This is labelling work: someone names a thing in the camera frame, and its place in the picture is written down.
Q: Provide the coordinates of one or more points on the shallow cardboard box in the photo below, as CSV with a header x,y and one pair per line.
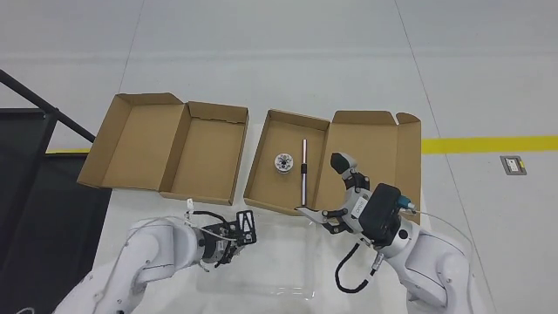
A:
x,y
174,148
370,148

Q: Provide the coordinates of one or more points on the dark mesh fence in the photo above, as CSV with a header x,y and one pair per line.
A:
x,y
39,209

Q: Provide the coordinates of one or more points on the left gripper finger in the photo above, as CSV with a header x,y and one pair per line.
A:
x,y
253,227

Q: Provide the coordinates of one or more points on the deep clear plastic tray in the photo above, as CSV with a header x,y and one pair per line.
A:
x,y
261,261

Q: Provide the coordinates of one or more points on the grey floor socket plate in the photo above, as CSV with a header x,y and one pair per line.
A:
x,y
513,165

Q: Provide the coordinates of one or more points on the long metal shaft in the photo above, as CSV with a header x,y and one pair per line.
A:
x,y
304,174

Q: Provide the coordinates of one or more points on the round metal bush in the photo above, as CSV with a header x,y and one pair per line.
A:
x,y
283,163

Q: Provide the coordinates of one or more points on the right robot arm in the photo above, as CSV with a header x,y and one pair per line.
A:
x,y
431,266

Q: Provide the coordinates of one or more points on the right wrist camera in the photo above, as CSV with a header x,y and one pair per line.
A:
x,y
380,213

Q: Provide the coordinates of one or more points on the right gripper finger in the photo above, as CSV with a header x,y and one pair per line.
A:
x,y
342,163
331,218

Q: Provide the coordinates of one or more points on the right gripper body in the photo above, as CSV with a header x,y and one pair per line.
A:
x,y
358,207

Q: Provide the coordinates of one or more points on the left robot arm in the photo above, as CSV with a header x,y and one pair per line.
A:
x,y
148,253

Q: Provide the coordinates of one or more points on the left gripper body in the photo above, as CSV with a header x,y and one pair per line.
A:
x,y
216,248

